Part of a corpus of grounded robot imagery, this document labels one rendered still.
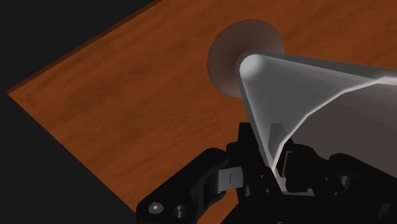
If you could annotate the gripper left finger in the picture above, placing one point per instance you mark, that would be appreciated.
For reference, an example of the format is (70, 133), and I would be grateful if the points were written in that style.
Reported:
(204, 173)

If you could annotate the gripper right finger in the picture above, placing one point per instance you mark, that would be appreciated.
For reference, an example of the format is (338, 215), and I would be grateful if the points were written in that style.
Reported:
(347, 173)

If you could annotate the brown wooden table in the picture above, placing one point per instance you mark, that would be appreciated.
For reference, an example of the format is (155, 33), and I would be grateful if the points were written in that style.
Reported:
(124, 93)

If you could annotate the brown round coaster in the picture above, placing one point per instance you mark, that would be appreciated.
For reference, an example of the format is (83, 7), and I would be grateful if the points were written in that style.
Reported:
(242, 37)

